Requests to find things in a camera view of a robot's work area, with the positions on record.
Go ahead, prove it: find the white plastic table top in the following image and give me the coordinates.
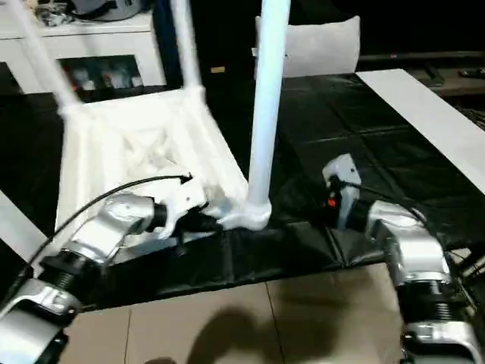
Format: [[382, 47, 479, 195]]
[[32, 85, 274, 278]]

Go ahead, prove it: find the white plastic table leg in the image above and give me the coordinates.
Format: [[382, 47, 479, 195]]
[[0, 189, 50, 259], [11, 0, 83, 113], [170, 0, 208, 96], [246, 0, 293, 213]]

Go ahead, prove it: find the black work mat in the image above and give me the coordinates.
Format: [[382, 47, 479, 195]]
[[0, 74, 485, 308]]

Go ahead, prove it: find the white flat board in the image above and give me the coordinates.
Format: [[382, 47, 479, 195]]
[[355, 67, 485, 183]]

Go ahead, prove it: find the black stand base bar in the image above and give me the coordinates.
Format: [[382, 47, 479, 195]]
[[452, 249, 485, 281]]

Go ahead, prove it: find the grey cushion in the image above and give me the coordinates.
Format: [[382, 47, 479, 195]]
[[252, 14, 361, 79]]

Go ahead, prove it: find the white glass-door cabinet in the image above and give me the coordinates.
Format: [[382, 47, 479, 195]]
[[0, 11, 167, 96]]

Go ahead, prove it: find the grey helmet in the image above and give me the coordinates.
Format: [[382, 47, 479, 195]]
[[74, 0, 152, 22]]

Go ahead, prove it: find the black clutter pile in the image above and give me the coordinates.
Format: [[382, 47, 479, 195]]
[[37, 7, 75, 27]]

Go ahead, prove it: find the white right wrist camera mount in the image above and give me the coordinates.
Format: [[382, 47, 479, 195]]
[[321, 152, 361, 228]]

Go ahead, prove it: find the black left wrist camera cable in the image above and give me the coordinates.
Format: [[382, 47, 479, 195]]
[[0, 172, 192, 300]]

